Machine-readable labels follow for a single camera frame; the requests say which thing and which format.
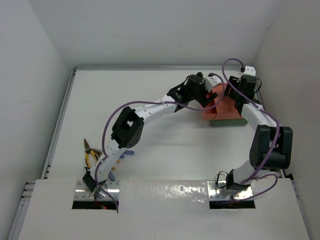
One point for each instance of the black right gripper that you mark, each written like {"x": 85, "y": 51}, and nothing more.
{"x": 229, "y": 91}

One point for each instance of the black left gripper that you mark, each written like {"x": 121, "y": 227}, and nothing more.
{"x": 202, "y": 85}

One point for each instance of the salmon pull-out drawer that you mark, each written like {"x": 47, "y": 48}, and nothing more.
{"x": 212, "y": 113}

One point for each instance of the salmon drawer box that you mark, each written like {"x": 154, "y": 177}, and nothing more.
{"x": 226, "y": 109}

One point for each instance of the blue handled screwdriver top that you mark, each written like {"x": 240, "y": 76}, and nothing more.
{"x": 128, "y": 152}

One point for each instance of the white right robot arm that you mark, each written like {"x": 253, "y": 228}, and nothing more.
{"x": 271, "y": 147}

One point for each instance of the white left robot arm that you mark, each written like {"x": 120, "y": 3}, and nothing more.
{"x": 127, "y": 129}

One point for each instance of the green drawer box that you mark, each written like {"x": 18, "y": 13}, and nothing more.
{"x": 227, "y": 122}

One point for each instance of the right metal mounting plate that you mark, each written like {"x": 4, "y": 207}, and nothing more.
{"x": 217, "y": 192}

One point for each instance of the metal mounting plate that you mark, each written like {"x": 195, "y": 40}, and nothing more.
{"x": 217, "y": 192}
{"x": 110, "y": 190}

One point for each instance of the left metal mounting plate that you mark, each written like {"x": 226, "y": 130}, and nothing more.
{"x": 110, "y": 190}

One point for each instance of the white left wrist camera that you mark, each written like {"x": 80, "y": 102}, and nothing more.
{"x": 211, "y": 82}

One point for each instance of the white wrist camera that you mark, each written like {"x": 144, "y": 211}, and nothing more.
{"x": 211, "y": 82}
{"x": 248, "y": 70}

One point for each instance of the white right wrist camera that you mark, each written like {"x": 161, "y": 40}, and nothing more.
{"x": 248, "y": 70}

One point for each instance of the blue handled screwdriver bottom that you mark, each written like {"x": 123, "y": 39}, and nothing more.
{"x": 111, "y": 176}

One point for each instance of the yellow handled cutting pliers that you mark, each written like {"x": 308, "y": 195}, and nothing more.
{"x": 97, "y": 153}

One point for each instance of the yellow handled long-nose pliers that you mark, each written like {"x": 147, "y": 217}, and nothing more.
{"x": 88, "y": 153}

